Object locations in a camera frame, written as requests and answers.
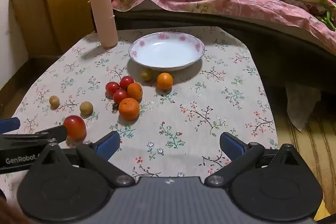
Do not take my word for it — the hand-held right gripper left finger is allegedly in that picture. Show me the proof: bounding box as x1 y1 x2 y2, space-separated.
34 131 135 188

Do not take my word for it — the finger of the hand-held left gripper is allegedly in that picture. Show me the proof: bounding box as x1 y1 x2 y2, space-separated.
0 126 67 148
0 117 21 132

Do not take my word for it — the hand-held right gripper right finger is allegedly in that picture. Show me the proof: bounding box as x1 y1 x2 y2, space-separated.
205 132 306 186

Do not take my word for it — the large red tomato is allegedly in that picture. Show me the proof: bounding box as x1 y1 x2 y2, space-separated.
63 115 87 141

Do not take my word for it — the large orange tangerine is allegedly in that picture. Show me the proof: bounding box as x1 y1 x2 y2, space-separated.
118 98 140 121

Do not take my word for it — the red cherry tomato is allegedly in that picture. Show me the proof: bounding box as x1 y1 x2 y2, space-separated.
105 82 120 95
113 89 129 104
119 76 134 90

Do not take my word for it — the small orange tangerine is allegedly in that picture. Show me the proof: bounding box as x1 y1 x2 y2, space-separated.
157 72 174 90
127 83 143 101

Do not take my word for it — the white plate with pink flowers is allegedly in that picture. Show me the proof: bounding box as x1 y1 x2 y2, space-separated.
129 32 206 72

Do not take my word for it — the floral beige tablecloth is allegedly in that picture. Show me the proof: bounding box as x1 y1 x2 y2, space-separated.
0 26 279 199

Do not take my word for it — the white cloth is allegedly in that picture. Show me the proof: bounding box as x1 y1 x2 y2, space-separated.
285 82 322 131

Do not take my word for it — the pink ribbed cylinder bottle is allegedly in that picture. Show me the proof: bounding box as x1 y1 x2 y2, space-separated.
89 0 118 48

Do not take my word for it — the pink patterned bedsheet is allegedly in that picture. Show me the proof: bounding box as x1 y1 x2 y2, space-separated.
112 0 336 53

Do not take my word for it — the dark bed frame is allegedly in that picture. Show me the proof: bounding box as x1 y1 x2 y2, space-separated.
113 10 336 89

